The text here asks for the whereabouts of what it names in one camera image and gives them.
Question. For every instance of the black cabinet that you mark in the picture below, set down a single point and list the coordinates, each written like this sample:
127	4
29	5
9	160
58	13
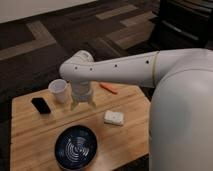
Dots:
182	24

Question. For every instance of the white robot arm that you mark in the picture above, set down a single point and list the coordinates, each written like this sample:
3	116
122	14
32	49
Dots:
181	111

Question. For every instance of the white paper cup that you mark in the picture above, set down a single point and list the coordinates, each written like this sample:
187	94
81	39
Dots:
59	89

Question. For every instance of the dark blue patterned plate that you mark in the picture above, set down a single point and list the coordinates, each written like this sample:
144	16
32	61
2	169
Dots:
75	148

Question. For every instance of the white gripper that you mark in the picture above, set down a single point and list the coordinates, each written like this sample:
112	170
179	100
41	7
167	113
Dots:
81	92

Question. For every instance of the black smartphone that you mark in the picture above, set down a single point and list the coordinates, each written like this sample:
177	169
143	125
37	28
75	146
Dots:
41	105

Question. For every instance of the white sponge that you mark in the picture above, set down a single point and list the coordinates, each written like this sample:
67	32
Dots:
115	118

